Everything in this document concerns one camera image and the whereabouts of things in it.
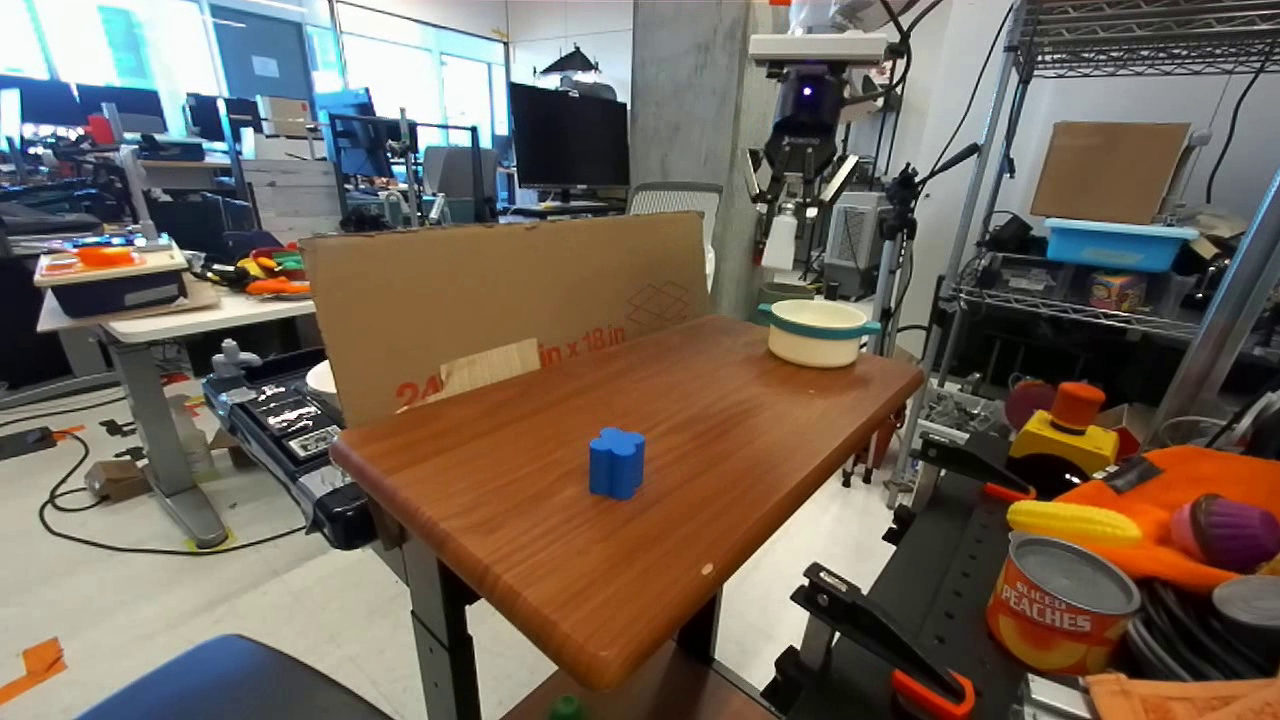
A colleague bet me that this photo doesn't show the cream pot with green rim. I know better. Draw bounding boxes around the cream pot with green rim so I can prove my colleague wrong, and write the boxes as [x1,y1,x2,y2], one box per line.
[761,295,880,369]

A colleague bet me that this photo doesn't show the black computer monitor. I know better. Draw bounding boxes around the black computer monitor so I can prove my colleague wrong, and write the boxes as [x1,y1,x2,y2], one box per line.
[510,84,630,196]

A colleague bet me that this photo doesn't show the cardboard sheet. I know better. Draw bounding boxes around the cardboard sheet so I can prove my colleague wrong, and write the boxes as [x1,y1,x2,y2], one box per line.
[306,214,712,426]

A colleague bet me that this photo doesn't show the orange black clamp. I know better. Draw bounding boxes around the orange black clamp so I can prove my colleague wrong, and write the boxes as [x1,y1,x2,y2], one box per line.
[920,435,1033,501]
[793,565,975,720]

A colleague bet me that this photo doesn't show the yellow emergency stop box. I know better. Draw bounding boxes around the yellow emergency stop box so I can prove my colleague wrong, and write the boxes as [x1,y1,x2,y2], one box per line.
[1008,380,1119,477]

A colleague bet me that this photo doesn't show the yellow toy corn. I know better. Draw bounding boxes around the yellow toy corn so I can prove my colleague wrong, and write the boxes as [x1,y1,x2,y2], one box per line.
[1008,501,1145,545]

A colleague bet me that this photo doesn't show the peaches tin can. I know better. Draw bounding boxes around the peaches tin can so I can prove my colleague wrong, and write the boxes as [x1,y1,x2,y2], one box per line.
[985,533,1139,678]

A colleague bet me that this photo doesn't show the grey side desk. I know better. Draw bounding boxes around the grey side desk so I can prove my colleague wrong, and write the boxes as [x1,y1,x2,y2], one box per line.
[36,279,313,549]

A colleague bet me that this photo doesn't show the blue plastic bin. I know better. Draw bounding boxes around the blue plastic bin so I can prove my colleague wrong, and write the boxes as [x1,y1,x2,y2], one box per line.
[1045,216,1193,271]

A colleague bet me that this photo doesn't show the blue chair seat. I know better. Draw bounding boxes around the blue chair seat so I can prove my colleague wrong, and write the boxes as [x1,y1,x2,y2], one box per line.
[75,632,392,720]

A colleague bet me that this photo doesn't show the orange cloth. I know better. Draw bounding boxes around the orange cloth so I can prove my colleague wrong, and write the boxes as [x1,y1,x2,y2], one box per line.
[1063,445,1280,596]

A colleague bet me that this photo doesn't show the orange towel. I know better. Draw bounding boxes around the orange towel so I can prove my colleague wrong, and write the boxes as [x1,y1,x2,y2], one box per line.
[1084,673,1280,720]

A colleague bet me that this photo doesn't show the purple toy cupcake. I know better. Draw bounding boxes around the purple toy cupcake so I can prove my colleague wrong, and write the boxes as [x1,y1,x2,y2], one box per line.
[1167,495,1280,572]

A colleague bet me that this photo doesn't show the metal wire shelf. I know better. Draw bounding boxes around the metal wire shelf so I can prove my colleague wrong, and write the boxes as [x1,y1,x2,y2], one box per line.
[932,0,1280,426]

